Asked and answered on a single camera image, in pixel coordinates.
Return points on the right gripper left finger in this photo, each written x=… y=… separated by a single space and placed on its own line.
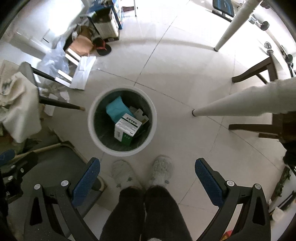
x=42 y=223

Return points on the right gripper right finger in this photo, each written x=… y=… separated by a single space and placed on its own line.
x=253 y=221

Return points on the white round trash bin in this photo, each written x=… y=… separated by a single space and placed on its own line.
x=101 y=126

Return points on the grey upholstered seat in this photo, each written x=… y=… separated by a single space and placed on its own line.
x=54 y=166

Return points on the cream cloth on chair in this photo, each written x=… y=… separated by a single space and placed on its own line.
x=20 y=107

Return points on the left dark trouser leg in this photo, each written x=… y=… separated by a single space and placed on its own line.
x=127 y=219

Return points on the dark chair leg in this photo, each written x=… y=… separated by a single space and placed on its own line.
x=57 y=103

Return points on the left grey slipper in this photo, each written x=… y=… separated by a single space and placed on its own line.
x=123 y=174

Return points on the grey slipper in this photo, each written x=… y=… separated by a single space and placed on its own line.
x=162 y=170
x=123 y=174

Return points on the dark wooden chair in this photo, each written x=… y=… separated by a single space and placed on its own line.
x=282 y=126

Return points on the right grey slipper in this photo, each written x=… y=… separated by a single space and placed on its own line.
x=162 y=170

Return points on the white flat cardboard sheet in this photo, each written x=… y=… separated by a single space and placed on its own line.
x=82 y=72

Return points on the white green medicine box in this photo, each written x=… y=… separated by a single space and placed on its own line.
x=126 y=128

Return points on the clear plastic sheet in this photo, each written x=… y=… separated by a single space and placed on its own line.
x=54 y=62

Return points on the near white table leg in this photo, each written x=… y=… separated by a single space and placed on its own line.
x=245 y=101

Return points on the white table leg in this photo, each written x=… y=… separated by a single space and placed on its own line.
x=239 y=19
x=245 y=101

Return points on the brown cardboard box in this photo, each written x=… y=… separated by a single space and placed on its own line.
x=82 y=44

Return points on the black red flip-flop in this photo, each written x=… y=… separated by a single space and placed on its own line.
x=101 y=47

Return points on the white appliance box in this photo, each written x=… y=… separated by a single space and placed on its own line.
x=106 y=24

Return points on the far white table leg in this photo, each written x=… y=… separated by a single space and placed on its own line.
x=239 y=19

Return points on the dark monitor screen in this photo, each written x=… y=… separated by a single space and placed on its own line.
x=225 y=6

